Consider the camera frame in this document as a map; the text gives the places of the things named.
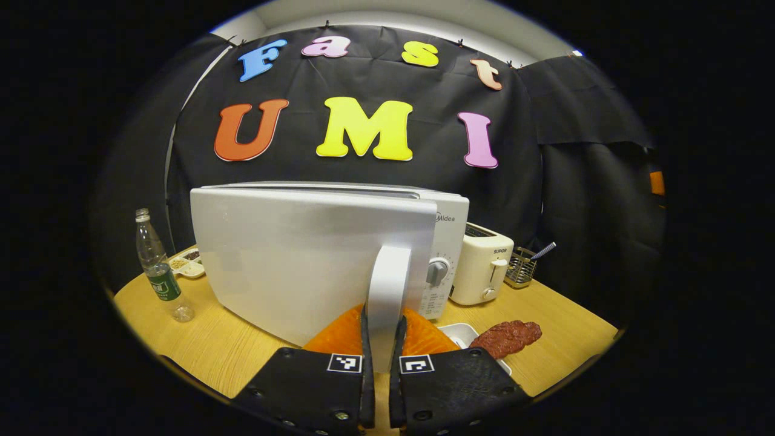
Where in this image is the black backdrop cloth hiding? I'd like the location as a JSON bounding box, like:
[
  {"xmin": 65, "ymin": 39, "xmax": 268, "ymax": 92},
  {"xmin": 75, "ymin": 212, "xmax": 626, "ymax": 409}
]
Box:
[{"xmin": 91, "ymin": 24, "xmax": 667, "ymax": 328}]

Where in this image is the metal mesh holder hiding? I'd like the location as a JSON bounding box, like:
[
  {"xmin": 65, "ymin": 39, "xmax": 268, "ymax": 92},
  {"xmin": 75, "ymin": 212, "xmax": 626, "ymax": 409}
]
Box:
[{"xmin": 504, "ymin": 246, "xmax": 538, "ymax": 288}]

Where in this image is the white divided grain dish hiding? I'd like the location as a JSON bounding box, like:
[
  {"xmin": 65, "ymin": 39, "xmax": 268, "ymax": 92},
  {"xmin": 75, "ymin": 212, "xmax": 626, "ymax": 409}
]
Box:
[{"xmin": 168, "ymin": 247, "xmax": 206, "ymax": 279}]

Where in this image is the white toaster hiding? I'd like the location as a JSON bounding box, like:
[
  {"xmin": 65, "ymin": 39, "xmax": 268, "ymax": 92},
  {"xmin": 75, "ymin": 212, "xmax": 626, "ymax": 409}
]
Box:
[{"xmin": 449, "ymin": 222, "xmax": 515, "ymax": 306}]

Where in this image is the white microwave oven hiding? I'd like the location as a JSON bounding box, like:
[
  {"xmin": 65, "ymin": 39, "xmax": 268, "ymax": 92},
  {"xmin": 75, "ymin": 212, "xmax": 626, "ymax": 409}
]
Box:
[{"xmin": 190, "ymin": 180, "xmax": 470, "ymax": 373}]

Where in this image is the white rectangular tray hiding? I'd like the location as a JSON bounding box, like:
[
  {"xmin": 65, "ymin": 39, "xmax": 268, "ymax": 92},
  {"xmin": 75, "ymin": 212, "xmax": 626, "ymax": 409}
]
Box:
[{"xmin": 437, "ymin": 323, "xmax": 512, "ymax": 376}]

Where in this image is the clear plastic water bottle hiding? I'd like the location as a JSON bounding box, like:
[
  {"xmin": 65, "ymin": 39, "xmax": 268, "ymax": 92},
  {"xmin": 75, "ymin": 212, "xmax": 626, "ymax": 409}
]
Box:
[{"xmin": 134, "ymin": 208, "xmax": 196, "ymax": 323}]

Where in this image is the red meat slice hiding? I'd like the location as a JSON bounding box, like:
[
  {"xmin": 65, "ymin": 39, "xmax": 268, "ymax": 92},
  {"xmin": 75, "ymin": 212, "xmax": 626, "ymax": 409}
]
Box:
[{"xmin": 469, "ymin": 320, "xmax": 543, "ymax": 360}]

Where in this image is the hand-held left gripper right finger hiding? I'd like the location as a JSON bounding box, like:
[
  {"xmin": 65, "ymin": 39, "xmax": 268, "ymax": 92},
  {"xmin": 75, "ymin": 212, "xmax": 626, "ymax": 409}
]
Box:
[{"xmin": 389, "ymin": 308, "xmax": 533, "ymax": 436}]

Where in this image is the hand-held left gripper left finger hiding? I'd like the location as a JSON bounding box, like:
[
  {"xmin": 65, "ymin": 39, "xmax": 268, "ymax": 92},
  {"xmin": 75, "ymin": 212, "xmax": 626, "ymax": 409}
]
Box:
[{"xmin": 230, "ymin": 303, "xmax": 376, "ymax": 436}]

